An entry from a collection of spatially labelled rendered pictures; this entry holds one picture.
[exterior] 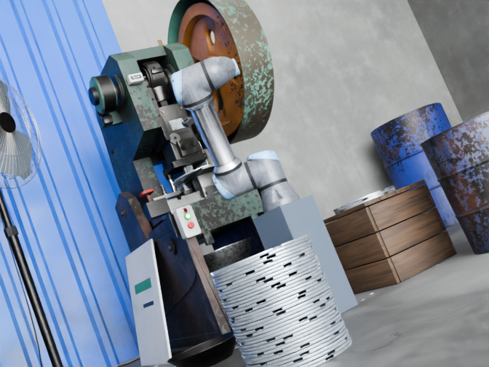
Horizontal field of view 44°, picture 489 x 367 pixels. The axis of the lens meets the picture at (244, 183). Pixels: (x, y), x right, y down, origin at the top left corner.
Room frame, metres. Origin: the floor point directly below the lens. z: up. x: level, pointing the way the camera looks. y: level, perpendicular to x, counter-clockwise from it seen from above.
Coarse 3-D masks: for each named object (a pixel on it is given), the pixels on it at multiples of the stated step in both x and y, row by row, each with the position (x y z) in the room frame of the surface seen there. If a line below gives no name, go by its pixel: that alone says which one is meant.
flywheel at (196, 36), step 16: (192, 16) 3.11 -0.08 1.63; (208, 16) 2.98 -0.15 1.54; (192, 32) 3.24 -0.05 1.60; (208, 32) 3.13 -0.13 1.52; (224, 32) 2.90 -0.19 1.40; (192, 48) 3.30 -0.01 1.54; (208, 48) 3.15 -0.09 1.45; (224, 48) 3.02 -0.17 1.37; (240, 64) 2.88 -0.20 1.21; (240, 80) 2.93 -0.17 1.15; (224, 96) 3.19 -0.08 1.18; (240, 96) 2.98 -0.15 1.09; (224, 112) 3.24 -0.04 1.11; (240, 112) 3.04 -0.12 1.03; (224, 128) 3.23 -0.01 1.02
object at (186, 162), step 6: (192, 156) 2.95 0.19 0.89; (198, 156) 2.96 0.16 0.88; (204, 156) 2.98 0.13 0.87; (174, 162) 2.90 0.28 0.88; (180, 162) 2.91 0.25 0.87; (186, 162) 2.93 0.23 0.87; (192, 162) 2.95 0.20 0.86; (198, 162) 3.01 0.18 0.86; (168, 168) 2.94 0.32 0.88; (174, 168) 2.91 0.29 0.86; (180, 168) 2.98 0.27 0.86; (168, 174) 3.00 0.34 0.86
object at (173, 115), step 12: (168, 108) 2.92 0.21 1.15; (180, 108) 2.95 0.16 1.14; (168, 120) 2.91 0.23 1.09; (180, 120) 2.94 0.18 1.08; (168, 132) 2.90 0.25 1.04; (180, 132) 2.93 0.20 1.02; (192, 132) 2.96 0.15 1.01; (168, 144) 2.91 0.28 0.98; (180, 144) 2.89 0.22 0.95; (192, 144) 2.90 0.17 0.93; (168, 156) 2.96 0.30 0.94; (180, 156) 2.90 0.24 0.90
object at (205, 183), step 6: (204, 168) 2.72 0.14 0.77; (210, 168) 2.77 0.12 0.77; (198, 174) 2.79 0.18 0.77; (204, 174) 2.84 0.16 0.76; (210, 174) 2.86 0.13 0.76; (186, 180) 2.88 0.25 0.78; (192, 180) 2.87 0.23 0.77; (198, 180) 2.83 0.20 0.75; (204, 180) 2.84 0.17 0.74; (210, 180) 2.85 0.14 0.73; (198, 186) 2.84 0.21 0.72; (204, 186) 2.83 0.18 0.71; (210, 186) 2.85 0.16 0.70; (204, 192) 2.83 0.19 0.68; (210, 192) 2.84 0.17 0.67; (216, 192) 2.85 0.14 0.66; (204, 198) 2.83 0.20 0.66
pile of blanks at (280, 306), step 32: (288, 256) 1.56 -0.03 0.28; (224, 288) 1.74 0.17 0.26; (256, 288) 1.54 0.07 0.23; (288, 288) 1.55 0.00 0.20; (320, 288) 1.60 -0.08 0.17; (256, 320) 1.56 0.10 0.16; (288, 320) 1.54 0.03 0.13; (320, 320) 1.57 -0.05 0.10; (256, 352) 1.58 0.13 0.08; (288, 352) 1.54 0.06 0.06; (320, 352) 1.55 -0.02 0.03
